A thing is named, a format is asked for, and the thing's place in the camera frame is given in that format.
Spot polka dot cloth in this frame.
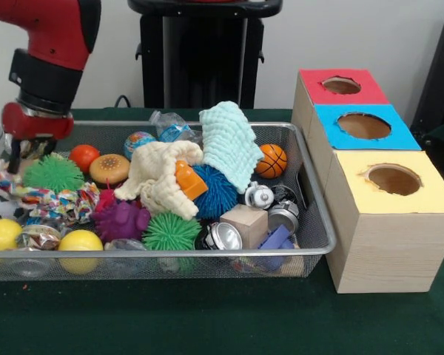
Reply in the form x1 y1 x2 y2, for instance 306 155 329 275
0 160 101 226

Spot orange basketball toy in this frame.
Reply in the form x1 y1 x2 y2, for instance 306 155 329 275
255 143 289 179

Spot red ball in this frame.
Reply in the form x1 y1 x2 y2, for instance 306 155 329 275
69 143 101 174

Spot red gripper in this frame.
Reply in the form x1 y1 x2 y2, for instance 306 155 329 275
1 101 75 174

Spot cream knitted cloth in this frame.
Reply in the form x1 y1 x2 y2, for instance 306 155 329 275
114 140 204 219

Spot blue spiky ball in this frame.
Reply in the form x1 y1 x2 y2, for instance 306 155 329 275
192 164 241 220

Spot purple rubber toy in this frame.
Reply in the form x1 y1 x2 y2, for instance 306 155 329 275
92 201 152 245

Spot wooden cube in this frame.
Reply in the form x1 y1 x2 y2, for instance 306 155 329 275
220 204 270 249

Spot wooden box with three holes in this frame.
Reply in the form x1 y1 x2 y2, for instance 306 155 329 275
291 68 444 295

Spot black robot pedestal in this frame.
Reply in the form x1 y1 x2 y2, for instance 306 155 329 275
127 0 284 109

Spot dark green table cloth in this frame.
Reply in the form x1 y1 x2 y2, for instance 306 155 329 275
0 106 444 355

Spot mint green cloth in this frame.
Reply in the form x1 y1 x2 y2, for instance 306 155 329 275
199 101 266 193

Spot silver mesh bin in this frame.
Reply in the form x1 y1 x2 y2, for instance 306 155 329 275
0 121 337 282

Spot green spiky ball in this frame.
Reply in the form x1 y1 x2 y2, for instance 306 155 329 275
142 212 204 252
22 153 85 194

